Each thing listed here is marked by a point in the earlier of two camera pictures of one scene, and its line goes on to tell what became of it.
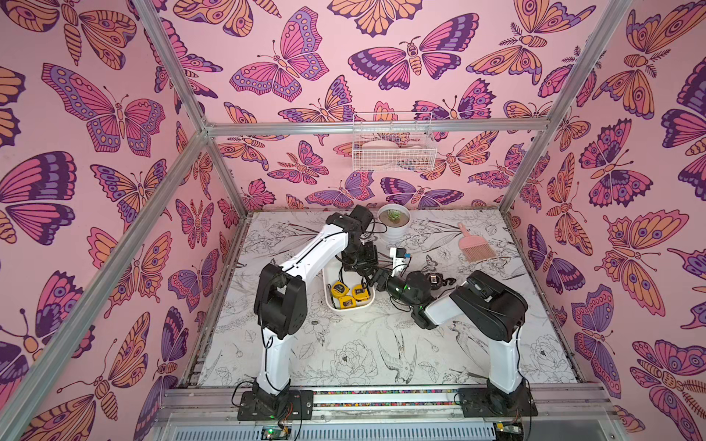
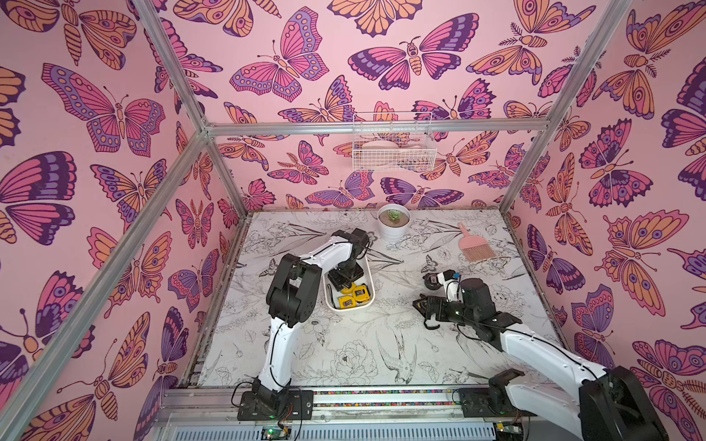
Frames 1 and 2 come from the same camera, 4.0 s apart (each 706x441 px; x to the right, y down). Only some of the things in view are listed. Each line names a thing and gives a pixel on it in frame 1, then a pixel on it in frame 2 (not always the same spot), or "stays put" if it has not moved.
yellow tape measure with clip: [360, 293] stays put
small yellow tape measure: [347, 302] stays put
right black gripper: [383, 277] to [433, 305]
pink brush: [475, 247] stays put
